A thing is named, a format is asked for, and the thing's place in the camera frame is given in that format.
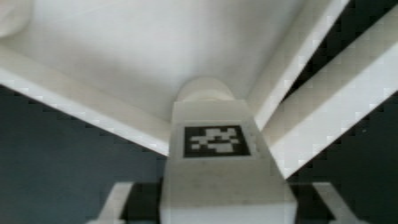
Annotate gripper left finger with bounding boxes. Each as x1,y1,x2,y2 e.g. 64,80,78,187
85,182,133,224

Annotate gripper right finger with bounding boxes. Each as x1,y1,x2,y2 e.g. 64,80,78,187
313,182,370,224

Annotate white table leg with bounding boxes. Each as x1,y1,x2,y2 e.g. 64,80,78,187
160,78,299,224

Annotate white square table top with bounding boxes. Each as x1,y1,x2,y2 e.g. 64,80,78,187
0,0,350,153

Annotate white u-shaped obstacle fence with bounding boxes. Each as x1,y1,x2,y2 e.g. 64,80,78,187
263,5,398,176

